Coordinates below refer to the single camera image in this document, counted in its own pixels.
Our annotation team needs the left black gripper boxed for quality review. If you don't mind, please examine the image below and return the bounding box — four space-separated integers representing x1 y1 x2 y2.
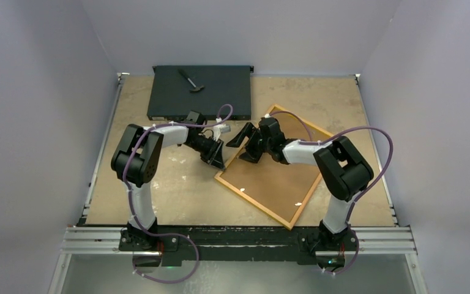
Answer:
186 135 225 171

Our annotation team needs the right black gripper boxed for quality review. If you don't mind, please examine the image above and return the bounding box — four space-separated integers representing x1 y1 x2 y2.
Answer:
226 122 272 164

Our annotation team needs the yellow wooden picture frame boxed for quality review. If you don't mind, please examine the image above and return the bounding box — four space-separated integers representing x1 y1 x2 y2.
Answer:
214 104 335 232

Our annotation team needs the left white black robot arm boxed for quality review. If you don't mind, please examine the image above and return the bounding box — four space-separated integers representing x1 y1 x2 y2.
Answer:
111 111 229 251

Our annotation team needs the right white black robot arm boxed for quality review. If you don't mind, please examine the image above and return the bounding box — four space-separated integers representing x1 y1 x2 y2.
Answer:
226 116 375 249

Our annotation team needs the black flat box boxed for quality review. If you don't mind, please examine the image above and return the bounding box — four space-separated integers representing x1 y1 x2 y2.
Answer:
146 65 254 121

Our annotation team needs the small black hammer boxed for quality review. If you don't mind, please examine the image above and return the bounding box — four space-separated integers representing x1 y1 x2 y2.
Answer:
177 69 204 93

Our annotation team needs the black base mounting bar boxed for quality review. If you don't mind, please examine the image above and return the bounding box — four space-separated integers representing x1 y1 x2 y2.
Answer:
119 225 358 268

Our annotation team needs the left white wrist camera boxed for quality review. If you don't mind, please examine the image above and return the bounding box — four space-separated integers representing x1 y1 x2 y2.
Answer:
212 117 231 141

